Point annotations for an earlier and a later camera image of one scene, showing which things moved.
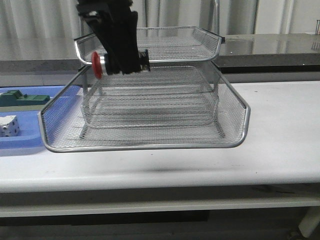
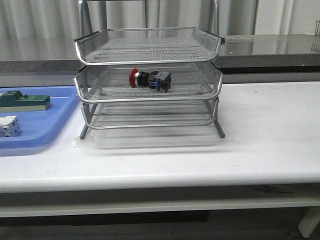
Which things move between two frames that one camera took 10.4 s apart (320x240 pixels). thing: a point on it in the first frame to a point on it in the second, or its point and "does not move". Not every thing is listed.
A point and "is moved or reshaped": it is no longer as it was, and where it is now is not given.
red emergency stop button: x=99 y=63 to x=155 y=79
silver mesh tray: x=166 y=107 is moved or reshaped
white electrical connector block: x=9 y=126 does not move
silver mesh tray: x=166 y=44 does not move
